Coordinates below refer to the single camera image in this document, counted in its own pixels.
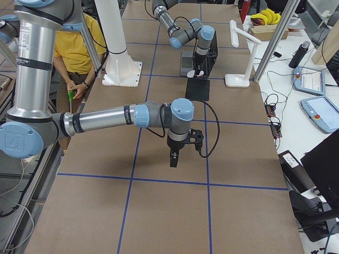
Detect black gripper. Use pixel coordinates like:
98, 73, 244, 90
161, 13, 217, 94
193, 52, 206, 73
167, 139, 185, 167

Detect grey laptop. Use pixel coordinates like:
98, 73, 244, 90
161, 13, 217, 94
180, 31, 218, 79

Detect black mouse pad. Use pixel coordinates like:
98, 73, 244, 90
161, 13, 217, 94
185, 78, 210, 101

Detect white computer mouse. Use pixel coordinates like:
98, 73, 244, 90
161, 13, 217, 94
186, 70, 204, 78

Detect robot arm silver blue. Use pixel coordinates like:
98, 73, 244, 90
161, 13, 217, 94
1, 1, 195, 167
152, 1, 218, 78

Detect white desk lamp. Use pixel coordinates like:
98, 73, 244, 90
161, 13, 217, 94
223, 20, 262, 88

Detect brown paper table cover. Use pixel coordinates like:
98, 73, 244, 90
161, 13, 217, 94
25, 3, 304, 253

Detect brown cardboard box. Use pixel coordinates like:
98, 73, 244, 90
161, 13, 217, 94
247, 24, 278, 41

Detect yellow bananas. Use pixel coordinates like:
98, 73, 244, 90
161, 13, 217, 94
250, 8, 281, 26

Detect black water bottle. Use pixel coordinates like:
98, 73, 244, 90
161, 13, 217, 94
288, 41, 310, 69

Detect upper blue teach pendant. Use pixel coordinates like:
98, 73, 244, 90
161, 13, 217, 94
292, 66, 326, 95

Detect blue teach pendant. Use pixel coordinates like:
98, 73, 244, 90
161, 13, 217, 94
300, 95, 338, 133
292, 66, 326, 95

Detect person in yellow shirt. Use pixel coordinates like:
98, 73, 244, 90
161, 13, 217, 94
52, 12, 108, 149

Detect lower blue teach pendant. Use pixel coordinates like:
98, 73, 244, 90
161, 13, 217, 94
300, 95, 338, 133

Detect black monitor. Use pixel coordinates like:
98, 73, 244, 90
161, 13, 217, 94
301, 130, 338, 207

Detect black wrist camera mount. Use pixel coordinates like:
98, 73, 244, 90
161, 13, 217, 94
184, 129, 204, 155

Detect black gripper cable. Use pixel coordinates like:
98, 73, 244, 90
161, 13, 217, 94
147, 99, 220, 159

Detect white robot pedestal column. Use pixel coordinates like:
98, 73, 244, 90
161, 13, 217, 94
95, 0, 142, 87

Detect aluminium frame post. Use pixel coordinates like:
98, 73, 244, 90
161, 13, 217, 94
254, 0, 300, 83

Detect green handled grabber tool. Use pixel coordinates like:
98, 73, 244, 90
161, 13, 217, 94
68, 90, 75, 113

